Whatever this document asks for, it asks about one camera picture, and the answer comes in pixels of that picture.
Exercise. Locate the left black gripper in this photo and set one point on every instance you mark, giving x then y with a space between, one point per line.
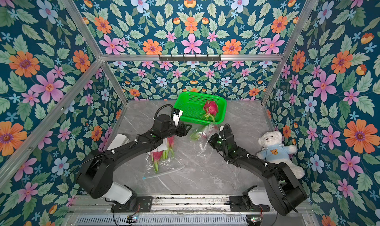
184 132

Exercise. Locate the aluminium front rail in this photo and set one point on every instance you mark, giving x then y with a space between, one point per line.
184 210

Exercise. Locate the black hook rail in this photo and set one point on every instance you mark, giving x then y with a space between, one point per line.
186 58

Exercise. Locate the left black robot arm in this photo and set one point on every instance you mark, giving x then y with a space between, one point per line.
95 175

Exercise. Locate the pink dragon fruit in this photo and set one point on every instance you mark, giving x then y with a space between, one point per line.
162 153
211 110
204 132

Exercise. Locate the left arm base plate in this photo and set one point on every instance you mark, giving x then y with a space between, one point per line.
137 204

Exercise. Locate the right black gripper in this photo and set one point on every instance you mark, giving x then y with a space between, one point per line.
216 139

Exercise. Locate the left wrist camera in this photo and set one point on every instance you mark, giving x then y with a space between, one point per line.
176 115

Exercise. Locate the clear zip-top bag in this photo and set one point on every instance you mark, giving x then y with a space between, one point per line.
203 145
165 167

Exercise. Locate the green plastic basket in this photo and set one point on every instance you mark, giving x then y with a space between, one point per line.
192 104

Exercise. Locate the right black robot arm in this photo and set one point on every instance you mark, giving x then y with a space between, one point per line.
282 189

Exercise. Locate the white teddy bear blue shirt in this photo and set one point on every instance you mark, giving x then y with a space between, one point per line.
274 151

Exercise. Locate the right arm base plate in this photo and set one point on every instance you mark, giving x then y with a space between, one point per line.
241 203

